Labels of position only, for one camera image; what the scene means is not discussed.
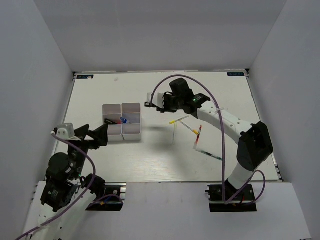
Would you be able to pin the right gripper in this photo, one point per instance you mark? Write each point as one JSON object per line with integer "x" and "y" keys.
{"x": 166, "y": 109}

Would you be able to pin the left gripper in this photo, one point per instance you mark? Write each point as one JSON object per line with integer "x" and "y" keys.
{"x": 100, "y": 135}

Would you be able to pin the pink highlighter marker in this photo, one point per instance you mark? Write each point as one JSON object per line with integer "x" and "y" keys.
{"x": 112, "y": 122}

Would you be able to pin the white pen vertical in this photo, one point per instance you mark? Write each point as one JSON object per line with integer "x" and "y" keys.
{"x": 174, "y": 133}

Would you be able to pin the blue cap glue bottle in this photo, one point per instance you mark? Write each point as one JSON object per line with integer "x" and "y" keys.
{"x": 124, "y": 120}

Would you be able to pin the white pen orange tip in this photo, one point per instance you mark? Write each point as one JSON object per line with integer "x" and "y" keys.
{"x": 189, "y": 128}

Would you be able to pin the red pen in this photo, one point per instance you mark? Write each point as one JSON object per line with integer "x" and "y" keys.
{"x": 198, "y": 135}

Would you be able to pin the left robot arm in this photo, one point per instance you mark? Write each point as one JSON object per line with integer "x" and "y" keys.
{"x": 67, "y": 193}

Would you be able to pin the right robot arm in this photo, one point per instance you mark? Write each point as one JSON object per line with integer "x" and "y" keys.
{"x": 254, "y": 144}

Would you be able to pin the white pen yellow band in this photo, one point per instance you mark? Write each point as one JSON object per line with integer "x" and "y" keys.
{"x": 179, "y": 119}

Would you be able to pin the right white organizer tray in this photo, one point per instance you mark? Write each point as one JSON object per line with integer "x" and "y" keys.
{"x": 132, "y": 129}

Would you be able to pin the left blue table label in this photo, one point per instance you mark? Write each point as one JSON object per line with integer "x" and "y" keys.
{"x": 86, "y": 76}

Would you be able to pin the blue table label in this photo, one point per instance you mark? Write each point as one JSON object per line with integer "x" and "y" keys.
{"x": 235, "y": 74}
{"x": 86, "y": 76}

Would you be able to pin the right blue table label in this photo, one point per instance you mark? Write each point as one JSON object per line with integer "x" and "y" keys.
{"x": 235, "y": 74}

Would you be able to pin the green ink pen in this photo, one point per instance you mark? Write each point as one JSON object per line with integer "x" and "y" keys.
{"x": 199, "y": 150}

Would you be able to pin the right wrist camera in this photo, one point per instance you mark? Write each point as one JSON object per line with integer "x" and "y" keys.
{"x": 156, "y": 101}

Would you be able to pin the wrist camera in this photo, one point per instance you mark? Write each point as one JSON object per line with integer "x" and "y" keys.
{"x": 156, "y": 101}
{"x": 64, "y": 131}

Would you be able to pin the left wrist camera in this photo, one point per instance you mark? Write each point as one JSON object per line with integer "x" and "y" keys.
{"x": 64, "y": 131}

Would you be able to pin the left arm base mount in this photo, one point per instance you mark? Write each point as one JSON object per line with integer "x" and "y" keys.
{"x": 110, "y": 200}

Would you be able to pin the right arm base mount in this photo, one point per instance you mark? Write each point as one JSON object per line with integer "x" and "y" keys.
{"x": 239, "y": 204}

